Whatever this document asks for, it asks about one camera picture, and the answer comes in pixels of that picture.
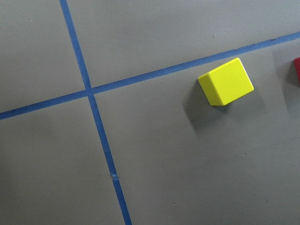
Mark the yellow cube block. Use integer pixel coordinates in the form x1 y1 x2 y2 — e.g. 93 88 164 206
197 58 254 106

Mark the red cube block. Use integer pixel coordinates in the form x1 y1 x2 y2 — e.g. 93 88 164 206
293 57 300 83

